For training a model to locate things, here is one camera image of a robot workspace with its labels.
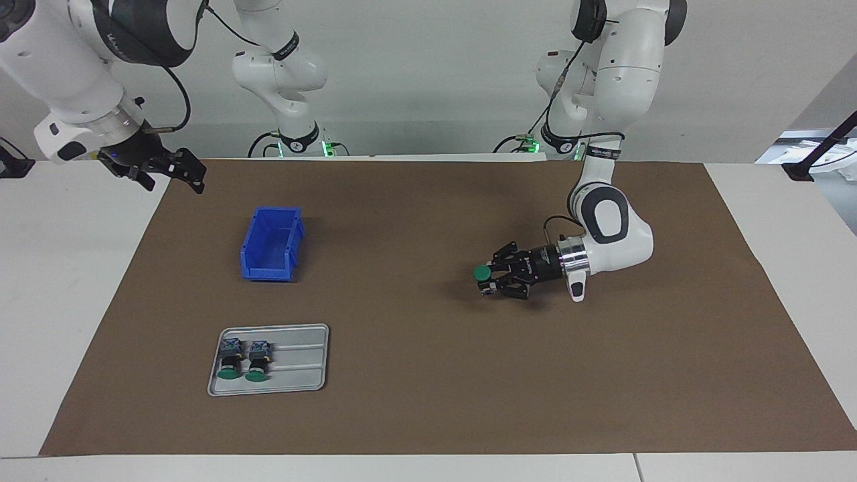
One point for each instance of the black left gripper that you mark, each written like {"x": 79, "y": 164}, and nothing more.
{"x": 543, "y": 262}

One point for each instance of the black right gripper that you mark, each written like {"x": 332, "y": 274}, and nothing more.
{"x": 137, "y": 150}

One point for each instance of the green push button switch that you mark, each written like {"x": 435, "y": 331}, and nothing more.
{"x": 258, "y": 360}
{"x": 231, "y": 358}
{"x": 482, "y": 273}

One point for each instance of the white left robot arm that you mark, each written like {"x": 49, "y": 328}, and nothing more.
{"x": 619, "y": 80}

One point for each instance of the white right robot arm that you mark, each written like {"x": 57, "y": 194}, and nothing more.
{"x": 60, "y": 53}

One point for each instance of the blue plastic storage bin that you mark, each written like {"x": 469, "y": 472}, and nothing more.
{"x": 271, "y": 244}

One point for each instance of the brown paper table mat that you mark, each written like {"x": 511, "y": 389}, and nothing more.
{"x": 428, "y": 375}

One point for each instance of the black clamp stand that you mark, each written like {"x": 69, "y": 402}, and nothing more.
{"x": 13, "y": 164}

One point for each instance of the grey metal tray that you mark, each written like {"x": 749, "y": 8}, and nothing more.
{"x": 301, "y": 365}

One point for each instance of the black stand with rod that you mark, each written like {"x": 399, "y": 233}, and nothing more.
{"x": 800, "y": 171}

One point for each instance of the white background equipment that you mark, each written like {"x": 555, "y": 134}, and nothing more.
{"x": 830, "y": 150}

